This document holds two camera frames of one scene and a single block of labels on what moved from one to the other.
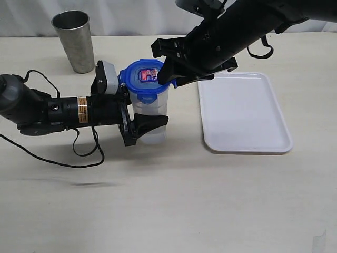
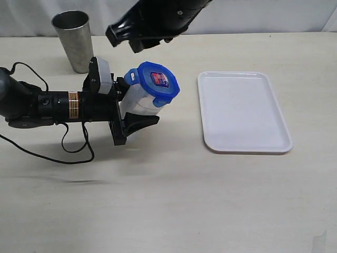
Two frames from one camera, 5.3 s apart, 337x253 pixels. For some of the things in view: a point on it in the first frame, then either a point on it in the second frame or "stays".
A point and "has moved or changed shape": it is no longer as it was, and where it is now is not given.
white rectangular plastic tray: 240,114 stays
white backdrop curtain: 33,18 stays
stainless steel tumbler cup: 73,27 stays
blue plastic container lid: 141,77 has moved or changed shape
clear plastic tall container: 159,107 has moved or changed shape
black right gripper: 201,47 to 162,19
